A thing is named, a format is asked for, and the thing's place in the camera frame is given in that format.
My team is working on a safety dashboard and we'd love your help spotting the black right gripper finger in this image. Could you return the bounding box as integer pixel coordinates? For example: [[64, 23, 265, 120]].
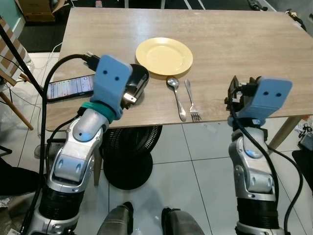
[[227, 75, 240, 101]]

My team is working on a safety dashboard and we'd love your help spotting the yellow plate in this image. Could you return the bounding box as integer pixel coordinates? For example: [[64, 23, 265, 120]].
[[135, 37, 194, 77]]

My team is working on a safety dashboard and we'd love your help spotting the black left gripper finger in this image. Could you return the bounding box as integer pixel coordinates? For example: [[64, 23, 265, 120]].
[[133, 73, 147, 100]]

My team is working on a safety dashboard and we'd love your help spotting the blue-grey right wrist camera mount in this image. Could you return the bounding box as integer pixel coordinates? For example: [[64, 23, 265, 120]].
[[244, 76, 293, 126]]

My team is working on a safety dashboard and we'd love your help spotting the light wooden table leg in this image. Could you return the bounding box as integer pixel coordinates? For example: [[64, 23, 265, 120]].
[[267, 116, 297, 151], [92, 146, 104, 187]]

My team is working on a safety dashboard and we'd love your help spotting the silver metal spoon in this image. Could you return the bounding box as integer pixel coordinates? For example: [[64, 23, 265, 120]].
[[166, 76, 188, 123]]

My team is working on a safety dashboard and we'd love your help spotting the silver metal fork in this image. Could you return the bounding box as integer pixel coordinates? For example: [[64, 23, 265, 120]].
[[184, 79, 202, 122]]

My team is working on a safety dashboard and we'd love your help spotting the black smartphone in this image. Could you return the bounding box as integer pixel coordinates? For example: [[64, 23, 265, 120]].
[[46, 74, 95, 104]]

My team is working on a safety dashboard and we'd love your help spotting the robot leg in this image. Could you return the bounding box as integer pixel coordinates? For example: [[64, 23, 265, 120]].
[[96, 201, 134, 235], [161, 207, 206, 235]]

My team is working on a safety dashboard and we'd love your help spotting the robot left leg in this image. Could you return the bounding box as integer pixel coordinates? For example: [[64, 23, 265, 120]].
[[96, 201, 134, 235]]

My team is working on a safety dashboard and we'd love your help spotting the robot right leg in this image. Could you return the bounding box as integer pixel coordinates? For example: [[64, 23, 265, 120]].
[[161, 207, 206, 235]]

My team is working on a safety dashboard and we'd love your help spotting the wooden slatted rack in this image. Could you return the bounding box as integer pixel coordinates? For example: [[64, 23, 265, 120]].
[[0, 15, 35, 131]]

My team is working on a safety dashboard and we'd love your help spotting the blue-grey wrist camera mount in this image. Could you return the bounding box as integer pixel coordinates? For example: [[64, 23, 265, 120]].
[[90, 55, 133, 119], [244, 76, 293, 126]]

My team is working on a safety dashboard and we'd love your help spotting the brown cardboard box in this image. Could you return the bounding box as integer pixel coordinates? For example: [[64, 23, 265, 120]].
[[15, 0, 56, 23]]

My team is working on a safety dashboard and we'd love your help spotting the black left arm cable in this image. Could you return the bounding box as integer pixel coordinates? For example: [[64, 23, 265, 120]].
[[20, 52, 102, 235]]

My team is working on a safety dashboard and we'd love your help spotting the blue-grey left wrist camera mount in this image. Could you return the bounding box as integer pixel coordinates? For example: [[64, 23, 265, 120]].
[[90, 55, 133, 119]]

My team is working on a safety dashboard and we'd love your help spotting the black round floor fan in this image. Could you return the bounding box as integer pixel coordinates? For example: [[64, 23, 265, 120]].
[[101, 125, 163, 191]]

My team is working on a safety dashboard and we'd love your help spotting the thin black pole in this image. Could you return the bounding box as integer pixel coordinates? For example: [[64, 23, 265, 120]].
[[0, 22, 47, 101]]

